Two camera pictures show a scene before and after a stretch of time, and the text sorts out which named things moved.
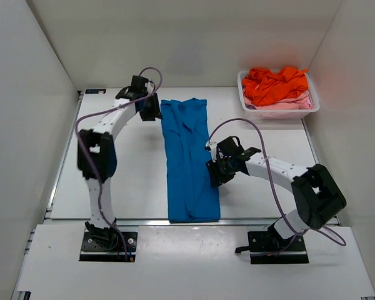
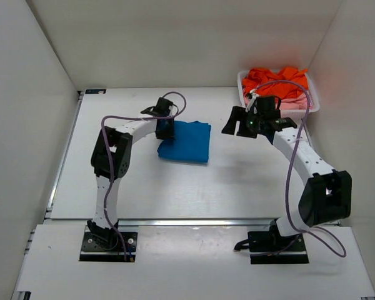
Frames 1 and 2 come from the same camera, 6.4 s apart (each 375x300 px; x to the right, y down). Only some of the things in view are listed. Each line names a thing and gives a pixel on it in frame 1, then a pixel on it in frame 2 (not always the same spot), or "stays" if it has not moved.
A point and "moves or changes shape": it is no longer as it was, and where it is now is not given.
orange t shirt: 262,86 stays
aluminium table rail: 64,221 stays
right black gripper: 214,174 -> 243,124
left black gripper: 152,109 -> 164,132
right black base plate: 267,247 stays
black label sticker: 95,90 stays
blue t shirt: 192,195 moves or changes shape
